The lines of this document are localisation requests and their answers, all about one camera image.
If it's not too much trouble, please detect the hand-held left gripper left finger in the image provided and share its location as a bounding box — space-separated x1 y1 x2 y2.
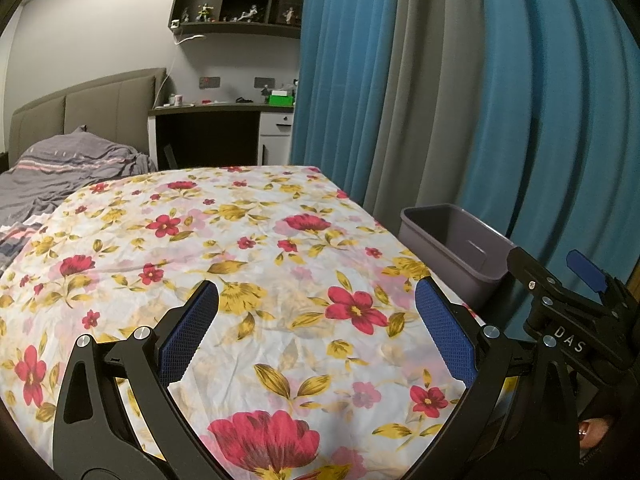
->
52 279 236 480

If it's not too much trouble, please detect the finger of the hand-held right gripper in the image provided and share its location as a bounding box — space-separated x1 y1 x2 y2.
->
566 249 640 312
506 246 570 302

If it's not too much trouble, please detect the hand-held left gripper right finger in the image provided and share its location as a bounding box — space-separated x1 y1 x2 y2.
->
402 276 583 480

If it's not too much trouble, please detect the grey plastic bin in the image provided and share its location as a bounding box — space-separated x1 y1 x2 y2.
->
400 203 519 311

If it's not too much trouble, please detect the person's right hand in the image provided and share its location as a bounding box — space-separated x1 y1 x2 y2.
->
577 412 626 461

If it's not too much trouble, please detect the floral tablecloth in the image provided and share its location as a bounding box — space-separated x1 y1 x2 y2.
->
0 164 516 480

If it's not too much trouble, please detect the blue and grey curtain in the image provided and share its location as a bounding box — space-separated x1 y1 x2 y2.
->
289 0 640 411

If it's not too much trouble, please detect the bed with grey blanket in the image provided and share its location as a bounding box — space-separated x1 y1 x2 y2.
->
0 126 159 261

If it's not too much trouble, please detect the white drawer cabinet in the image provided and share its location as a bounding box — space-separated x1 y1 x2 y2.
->
259 111 295 167

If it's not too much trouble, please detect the dark-topped desk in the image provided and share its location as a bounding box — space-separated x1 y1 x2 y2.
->
147 101 296 171

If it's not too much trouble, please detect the grey padded headboard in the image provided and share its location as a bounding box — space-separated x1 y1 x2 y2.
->
10 67 168 166

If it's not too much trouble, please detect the row of figurines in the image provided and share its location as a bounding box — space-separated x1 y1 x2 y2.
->
177 0 301 25

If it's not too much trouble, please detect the white cable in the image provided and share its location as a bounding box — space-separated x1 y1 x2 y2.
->
155 33 207 109

